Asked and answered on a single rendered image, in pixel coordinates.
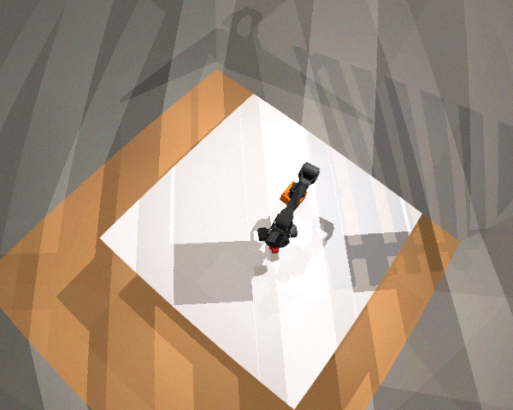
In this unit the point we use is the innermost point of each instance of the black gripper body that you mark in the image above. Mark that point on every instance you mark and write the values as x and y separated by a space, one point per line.
263 233

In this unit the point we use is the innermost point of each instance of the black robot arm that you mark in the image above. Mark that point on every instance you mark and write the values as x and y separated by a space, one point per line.
307 175

